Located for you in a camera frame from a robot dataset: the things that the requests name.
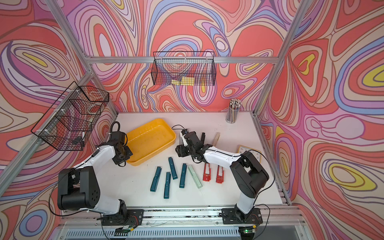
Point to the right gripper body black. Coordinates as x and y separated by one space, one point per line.
185 151

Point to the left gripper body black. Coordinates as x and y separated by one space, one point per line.
126 154

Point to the yellow plastic storage tray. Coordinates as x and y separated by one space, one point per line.
149 140

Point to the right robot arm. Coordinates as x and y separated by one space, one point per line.
248 172

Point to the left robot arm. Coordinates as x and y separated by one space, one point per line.
78 187

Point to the black pruning pliers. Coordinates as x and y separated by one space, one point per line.
203 136

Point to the beige pruning pliers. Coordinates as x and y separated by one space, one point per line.
217 136

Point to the teal pliers upper middle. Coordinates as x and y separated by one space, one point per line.
173 168

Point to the teal pliers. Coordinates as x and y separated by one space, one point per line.
167 185
173 168
156 178
183 176

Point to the red pliers left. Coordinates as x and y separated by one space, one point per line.
207 172

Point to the red pliers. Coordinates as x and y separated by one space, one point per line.
207 172
220 175

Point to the light green pliers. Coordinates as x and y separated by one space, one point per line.
195 177

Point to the teal pliers right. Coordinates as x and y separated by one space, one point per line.
183 176

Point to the teal pliers far left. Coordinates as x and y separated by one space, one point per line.
156 178

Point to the red pliers right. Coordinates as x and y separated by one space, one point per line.
220 175

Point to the teal pliers lower middle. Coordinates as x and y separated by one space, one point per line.
167 185

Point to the pencil holder cup with pencils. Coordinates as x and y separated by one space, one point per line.
233 110

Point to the yellow alarm clock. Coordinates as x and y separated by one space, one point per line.
242 149

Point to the black wire basket left wall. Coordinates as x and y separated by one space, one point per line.
70 120

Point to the black wire basket wall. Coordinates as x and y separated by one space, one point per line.
184 68
70 120

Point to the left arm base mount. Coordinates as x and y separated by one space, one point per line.
127 217

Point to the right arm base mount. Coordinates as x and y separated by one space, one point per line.
233 216

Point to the black wire basket back wall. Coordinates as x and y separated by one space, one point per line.
184 68

